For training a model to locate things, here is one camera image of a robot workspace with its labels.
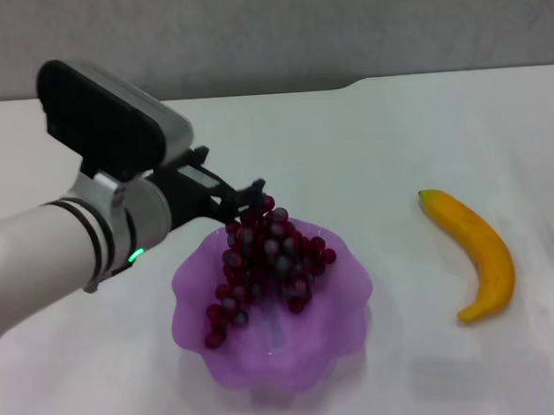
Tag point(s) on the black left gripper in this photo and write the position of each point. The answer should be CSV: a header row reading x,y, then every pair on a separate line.
x,y
187,194

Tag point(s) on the dark red grape bunch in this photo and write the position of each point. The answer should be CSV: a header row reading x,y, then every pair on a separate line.
x,y
266,255

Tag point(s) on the yellow banana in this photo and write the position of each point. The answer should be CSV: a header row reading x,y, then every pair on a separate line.
x,y
484,246

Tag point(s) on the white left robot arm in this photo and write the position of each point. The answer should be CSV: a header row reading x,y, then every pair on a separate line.
x,y
49,259

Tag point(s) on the purple translucent wavy bowl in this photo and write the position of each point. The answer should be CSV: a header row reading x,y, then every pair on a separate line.
x,y
314,346

